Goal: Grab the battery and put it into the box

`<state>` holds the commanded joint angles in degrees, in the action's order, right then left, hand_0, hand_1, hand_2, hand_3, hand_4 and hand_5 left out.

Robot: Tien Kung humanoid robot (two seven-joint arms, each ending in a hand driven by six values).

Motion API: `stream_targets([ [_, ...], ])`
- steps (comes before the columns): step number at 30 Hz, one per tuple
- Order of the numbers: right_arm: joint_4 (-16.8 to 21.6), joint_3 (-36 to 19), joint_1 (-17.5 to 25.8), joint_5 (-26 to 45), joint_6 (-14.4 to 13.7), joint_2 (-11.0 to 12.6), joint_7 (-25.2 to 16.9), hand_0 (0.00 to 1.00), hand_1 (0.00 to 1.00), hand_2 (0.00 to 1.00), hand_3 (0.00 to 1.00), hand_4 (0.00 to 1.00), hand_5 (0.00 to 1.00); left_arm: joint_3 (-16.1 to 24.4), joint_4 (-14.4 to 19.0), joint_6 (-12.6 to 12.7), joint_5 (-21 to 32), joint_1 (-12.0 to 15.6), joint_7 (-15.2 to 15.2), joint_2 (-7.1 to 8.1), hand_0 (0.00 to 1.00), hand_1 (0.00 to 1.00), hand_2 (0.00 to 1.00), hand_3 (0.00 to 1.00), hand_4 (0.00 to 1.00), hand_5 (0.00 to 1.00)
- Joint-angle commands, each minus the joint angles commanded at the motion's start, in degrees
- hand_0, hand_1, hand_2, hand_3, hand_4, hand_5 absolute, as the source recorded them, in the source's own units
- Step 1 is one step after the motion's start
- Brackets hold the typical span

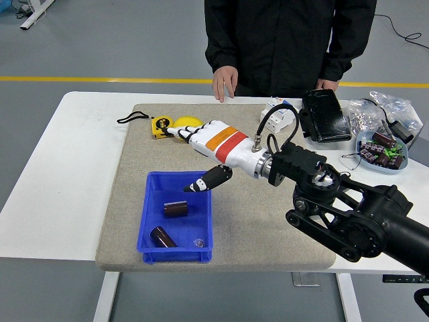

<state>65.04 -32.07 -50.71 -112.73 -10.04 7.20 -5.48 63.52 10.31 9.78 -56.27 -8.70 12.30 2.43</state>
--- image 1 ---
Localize grey-brown mat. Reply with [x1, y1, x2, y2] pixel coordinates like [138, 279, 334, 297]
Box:
[95, 103, 336, 272]

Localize person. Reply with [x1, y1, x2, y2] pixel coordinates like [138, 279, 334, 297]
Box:
[204, 0, 378, 103]

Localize yellow lemon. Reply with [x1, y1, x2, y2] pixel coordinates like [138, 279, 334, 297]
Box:
[173, 115, 204, 144]

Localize short dark brown battery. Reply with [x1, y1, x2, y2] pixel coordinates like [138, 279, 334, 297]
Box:
[163, 199, 188, 219]

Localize grey metal table bracket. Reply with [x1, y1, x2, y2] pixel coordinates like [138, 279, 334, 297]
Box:
[290, 272, 321, 288]

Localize long dark brown battery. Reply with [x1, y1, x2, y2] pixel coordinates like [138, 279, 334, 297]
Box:
[149, 226, 178, 249]

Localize light blue bowl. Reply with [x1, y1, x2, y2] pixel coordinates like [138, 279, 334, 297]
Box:
[355, 129, 409, 174]

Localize green plastic pieces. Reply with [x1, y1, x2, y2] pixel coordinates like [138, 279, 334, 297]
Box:
[380, 144, 403, 158]

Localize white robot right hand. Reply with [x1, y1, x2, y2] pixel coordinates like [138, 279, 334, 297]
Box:
[166, 119, 269, 194]

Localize clear bag of blue parts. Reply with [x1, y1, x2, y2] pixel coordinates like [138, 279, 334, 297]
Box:
[369, 90, 424, 148]

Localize blue plastic box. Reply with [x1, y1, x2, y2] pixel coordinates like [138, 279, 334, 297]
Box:
[135, 170, 214, 264]

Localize black power adapter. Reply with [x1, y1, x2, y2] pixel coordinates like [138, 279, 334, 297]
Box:
[390, 119, 416, 144]

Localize white table leg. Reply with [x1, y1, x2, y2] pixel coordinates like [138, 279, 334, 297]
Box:
[93, 271, 120, 322]
[336, 273, 363, 322]

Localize yellow tape measure with strap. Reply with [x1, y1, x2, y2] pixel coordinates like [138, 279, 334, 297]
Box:
[116, 112, 174, 140]

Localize person's left hand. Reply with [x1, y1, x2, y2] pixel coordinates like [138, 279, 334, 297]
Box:
[315, 77, 340, 91]

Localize person's right hand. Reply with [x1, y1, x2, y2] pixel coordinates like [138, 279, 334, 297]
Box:
[212, 66, 239, 103]

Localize black floor cable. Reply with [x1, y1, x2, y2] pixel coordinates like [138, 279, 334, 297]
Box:
[373, 13, 429, 51]

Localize black table control panel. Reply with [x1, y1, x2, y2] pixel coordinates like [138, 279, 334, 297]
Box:
[383, 274, 425, 285]

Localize black case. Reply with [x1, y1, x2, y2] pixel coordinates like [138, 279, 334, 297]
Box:
[298, 89, 352, 144]

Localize black background cables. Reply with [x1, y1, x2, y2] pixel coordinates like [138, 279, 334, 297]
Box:
[13, 3, 33, 20]

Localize white circuit breaker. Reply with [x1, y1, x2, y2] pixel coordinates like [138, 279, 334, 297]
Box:
[259, 96, 300, 134]

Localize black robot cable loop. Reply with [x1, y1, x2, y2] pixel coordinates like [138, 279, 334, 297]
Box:
[413, 287, 429, 317]

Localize white background table foot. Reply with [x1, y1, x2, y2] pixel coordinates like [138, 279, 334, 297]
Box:
[19, 0, 56, 31]

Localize clear bag of metal nuts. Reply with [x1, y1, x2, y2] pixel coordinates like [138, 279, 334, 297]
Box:
[345, 97, 386, 137]

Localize thin black wire loop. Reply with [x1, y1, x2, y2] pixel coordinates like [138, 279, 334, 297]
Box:
[339, 152, 363, 170]

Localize white table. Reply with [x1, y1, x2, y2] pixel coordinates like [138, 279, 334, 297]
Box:
[0, 92, 429, 275]

